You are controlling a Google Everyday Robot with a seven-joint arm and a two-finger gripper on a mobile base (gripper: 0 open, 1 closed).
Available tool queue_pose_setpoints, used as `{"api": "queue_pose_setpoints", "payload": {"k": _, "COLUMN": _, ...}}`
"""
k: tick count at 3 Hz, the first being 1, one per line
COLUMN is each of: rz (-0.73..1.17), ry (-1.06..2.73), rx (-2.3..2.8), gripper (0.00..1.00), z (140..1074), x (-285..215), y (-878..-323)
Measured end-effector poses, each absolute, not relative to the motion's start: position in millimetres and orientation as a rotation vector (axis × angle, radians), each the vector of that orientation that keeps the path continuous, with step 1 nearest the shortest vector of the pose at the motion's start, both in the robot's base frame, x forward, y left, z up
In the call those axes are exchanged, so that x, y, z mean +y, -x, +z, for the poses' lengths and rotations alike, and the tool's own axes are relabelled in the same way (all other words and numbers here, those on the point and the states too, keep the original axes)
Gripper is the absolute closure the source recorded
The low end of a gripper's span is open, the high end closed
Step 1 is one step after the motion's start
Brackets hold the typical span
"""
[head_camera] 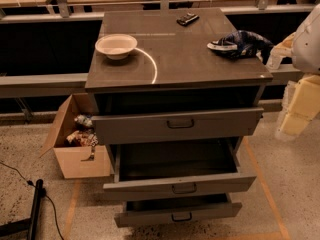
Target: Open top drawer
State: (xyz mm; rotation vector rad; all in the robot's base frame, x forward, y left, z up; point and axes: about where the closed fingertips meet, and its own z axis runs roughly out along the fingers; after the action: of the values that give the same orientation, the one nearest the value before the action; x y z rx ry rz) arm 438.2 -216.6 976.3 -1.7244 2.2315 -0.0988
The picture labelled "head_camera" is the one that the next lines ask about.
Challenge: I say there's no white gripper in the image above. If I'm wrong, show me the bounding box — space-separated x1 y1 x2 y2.
266 33 320 141

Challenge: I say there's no snack bag in box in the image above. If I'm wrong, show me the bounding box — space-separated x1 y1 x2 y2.
74 114 93 128

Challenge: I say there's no blue chip bag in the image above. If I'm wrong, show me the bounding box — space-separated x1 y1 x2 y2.
207 30 274 60

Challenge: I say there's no grey drawer cabinet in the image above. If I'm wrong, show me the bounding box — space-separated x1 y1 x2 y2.
84 7 274 118

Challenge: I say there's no cardboard box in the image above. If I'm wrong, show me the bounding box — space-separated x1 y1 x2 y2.
40 93 111 179

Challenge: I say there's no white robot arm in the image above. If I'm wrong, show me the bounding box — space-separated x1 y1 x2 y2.
267 5 320 140

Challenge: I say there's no white bowl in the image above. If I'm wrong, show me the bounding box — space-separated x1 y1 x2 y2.
95 34 137 60

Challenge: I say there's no grey top drawer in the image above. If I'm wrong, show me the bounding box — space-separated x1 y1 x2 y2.
92 107 263 144

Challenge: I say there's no black stand base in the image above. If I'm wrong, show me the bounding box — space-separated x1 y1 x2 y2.
0 179 45 240

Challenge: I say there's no black floor cable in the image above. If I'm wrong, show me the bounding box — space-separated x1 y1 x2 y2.
0 161 66 240

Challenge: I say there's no grey bottom drawer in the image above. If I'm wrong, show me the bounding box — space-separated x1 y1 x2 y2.
115 194 242 227

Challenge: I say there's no grey middle drawer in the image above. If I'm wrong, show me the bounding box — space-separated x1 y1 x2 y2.
103 139 255 201

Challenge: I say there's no grey drawer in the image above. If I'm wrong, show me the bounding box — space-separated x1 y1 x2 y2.
115 194 242 227
92 107 263 144
103 139 255 201

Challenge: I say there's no crumpled wrapper in box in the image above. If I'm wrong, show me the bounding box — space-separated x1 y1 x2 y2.
66 129 98 147

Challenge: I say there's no black remote control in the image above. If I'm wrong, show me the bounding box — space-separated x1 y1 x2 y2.
176 13 199 27

